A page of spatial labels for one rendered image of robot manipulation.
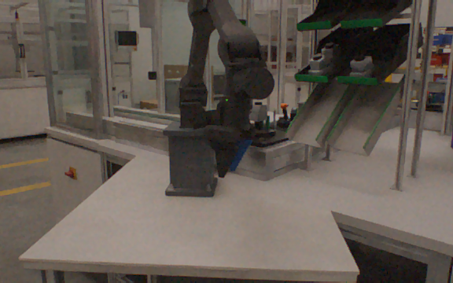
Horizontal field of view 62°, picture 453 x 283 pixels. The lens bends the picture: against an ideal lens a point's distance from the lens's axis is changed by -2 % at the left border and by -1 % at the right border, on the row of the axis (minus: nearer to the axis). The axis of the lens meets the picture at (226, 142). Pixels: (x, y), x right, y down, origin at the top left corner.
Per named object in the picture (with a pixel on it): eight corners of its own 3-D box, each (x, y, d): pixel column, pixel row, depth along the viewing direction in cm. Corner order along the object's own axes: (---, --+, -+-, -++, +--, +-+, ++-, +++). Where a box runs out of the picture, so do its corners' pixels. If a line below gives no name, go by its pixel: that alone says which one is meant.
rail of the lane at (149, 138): (265, 181, 127) (266, 149, 125) (115, 142, 185) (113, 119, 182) (274, 178, 131) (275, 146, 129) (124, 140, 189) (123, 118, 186)
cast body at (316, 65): (318, 81, 119) (314, 60, 116) (310, 79, 123) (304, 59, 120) (338, 69, 122) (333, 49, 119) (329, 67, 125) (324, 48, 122)
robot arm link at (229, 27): (186, 11, 95) (192, -31, 87) (218, 12, 98) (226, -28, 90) (215, 88, 77) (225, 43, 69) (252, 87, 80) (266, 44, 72)
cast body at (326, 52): (333, 68, 124) (329, 48, 120) (322, 67, 127) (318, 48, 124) (348, 56, 128) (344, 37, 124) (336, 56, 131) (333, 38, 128)
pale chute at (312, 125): (322, 148, 119) (315, 140, 117) (290, 141, 129) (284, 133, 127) (362, 81, 127) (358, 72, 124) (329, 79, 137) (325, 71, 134)
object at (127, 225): (20, 270, 80) (18, 257, 79) (141, 158, 168) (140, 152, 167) (358, 284, 75) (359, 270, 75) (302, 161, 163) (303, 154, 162)
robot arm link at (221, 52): (217, 39, 75) (238, 32, 64) (255, 39, 77) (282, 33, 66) (218, 97, 77) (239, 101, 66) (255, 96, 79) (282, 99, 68)
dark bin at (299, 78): (328, 83, 116) (322, 61, 113) (295, 81, 126) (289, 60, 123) (376, 45, 129) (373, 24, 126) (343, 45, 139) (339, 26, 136)
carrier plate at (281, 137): (264, 149, 133) (264, 143, 133) (214, 139, 148) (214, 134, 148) (300, 138, 151) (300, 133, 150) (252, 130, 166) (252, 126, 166)
